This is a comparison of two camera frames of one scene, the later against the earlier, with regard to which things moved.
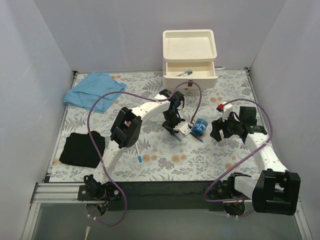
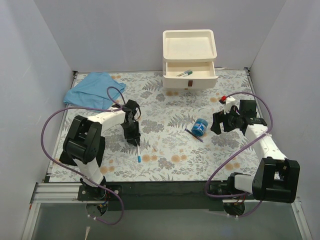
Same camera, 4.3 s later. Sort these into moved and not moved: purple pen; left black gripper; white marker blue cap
Moved: left black gripper
Not moved: purple pen; white marker blue cap
